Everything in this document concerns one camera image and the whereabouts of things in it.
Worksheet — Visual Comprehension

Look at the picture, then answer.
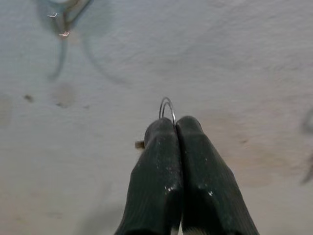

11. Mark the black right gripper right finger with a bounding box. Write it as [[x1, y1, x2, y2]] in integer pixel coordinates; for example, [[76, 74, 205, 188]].
[[176, 116, 260, 235]]

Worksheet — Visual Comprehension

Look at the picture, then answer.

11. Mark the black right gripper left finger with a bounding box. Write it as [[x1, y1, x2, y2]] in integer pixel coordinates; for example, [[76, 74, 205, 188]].
[[114, 118, 184, 235]]

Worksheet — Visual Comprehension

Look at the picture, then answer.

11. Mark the silver key ring with keys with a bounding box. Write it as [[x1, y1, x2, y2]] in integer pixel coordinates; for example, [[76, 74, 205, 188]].
[[135, 97, 176, 149]]

